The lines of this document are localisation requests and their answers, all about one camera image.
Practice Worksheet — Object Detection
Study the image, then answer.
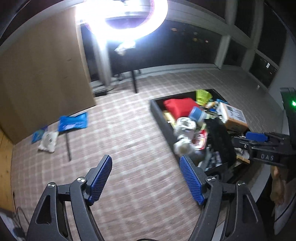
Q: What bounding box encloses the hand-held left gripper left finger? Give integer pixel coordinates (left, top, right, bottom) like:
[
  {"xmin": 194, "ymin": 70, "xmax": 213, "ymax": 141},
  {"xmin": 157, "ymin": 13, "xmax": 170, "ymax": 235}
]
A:
[{"xmin": 25, "ymin": 155, "xmax": 113, "ymax": 241}]

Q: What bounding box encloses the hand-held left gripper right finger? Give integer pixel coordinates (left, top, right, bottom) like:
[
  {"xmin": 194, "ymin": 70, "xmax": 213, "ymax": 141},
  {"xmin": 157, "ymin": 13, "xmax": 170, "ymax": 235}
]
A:
[{"xmin": 179, "ymin": 155, "xmax": 265, "ymax": 241}]

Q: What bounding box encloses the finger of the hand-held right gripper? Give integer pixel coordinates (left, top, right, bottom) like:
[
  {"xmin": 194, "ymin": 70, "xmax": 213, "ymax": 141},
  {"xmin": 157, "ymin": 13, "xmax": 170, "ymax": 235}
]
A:
[
  {"xmin": 233, "ymin": 137, "xmax": 253, "ymax": 150},
  {"xmin": 245, "ymin": 131, "xmax": 270, "ymax": 143}
]

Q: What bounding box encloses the black pouch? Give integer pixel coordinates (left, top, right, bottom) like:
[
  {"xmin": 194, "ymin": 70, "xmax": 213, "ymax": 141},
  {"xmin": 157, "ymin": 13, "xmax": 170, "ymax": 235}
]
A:
[{"xmin": 206, "ymin": 119, "xmax": 236, "ymax": 165}]

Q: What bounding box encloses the red snack packet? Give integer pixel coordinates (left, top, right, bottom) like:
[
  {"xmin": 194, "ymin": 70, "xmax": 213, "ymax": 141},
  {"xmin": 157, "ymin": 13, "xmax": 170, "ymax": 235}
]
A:
[{"xmin": 192, "ymin": 129, "xmax": 208, "ymax": 149}]

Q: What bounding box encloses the black container box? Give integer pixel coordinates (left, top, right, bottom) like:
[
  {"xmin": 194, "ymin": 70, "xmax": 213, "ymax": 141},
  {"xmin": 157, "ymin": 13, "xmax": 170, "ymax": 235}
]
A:
[{"xmin": 150, "ymin": 88, "xmax": 251, "ymax": 183}]

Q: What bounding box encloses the person's right hand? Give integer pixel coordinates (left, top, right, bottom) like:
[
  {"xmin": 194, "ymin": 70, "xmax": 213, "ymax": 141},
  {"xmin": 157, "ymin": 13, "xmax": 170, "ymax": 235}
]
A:
[{"xmin": 270, "ymin": 166, "xmax": 288, "ymax": 205}]

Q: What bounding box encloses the orange white box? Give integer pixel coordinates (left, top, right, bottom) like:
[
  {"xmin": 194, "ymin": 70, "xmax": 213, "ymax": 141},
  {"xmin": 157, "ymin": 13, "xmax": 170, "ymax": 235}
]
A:
[{"xmin": 216, "ymin": 102, "xmax": 248, "ymax": 130}]

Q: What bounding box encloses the yellow green plastic basket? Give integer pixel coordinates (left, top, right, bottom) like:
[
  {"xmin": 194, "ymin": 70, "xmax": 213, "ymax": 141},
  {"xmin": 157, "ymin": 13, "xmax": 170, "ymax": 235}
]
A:
[{"xmin": 195, "ymin": 90, "xmax": 213, "ymax": 106}]

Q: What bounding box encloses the large blue plastic packet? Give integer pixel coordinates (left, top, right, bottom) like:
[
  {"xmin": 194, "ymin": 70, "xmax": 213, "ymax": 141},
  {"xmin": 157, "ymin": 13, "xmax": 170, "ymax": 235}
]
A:
[{"xmin": 57, "ymin": 112, "xmax": 89, "ymax": 132}]

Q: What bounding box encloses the crumpled clear plastic bag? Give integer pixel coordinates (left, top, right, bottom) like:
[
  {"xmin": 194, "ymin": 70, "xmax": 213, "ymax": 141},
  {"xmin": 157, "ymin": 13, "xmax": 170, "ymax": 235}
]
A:
[{"xmin": 38, "ymin": 131, "xmax": 59, "ymax": 153}]

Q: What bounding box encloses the red cloth bag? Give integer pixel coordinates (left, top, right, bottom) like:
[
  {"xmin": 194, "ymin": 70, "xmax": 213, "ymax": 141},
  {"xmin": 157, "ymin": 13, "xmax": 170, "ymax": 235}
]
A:
[{"xmin": 163, "ymin": 98, "xmax": 199, "ymax": 117}]

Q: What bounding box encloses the small blue packet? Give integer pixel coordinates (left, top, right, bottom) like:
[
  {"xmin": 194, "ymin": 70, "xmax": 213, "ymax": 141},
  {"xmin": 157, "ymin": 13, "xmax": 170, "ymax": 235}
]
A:
[{"xmin": 31, "ymin": 126, "xmax": 48, "ymax": 144}]

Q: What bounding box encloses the wooden plank panel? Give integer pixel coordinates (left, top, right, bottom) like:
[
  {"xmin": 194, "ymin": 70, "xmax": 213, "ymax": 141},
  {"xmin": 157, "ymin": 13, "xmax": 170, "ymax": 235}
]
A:
[{"xmin": 0, "ymin": 128, "xmax": 15, "ymax": 212}]

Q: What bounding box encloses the black table leg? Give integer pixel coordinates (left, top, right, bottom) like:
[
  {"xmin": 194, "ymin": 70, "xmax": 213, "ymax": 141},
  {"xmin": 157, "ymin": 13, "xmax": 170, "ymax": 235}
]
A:
[{"xmin": 112, "ymin": 68, "xmax": 141, "ymax": 93}]

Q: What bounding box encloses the light wooden cabinet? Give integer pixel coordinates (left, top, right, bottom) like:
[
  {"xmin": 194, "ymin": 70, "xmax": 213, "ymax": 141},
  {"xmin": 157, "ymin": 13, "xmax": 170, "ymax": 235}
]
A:
[{"xmin": 0, "ymin": 6, "xmax": 96, "ymax": 145}]

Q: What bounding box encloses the white window frame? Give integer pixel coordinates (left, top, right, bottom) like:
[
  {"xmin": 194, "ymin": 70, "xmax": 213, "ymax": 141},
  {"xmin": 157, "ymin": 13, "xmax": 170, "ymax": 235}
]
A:
[{"xmin": 76, "ymin": 0, "xmax": 287, "ymax": 88}]

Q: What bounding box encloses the ring light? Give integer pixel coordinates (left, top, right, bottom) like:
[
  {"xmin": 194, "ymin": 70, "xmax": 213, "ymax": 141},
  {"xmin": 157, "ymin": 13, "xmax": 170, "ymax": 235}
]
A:
[{"xmin": 76, "ymin": 0, "xmax": 168, "ymax": 47}]

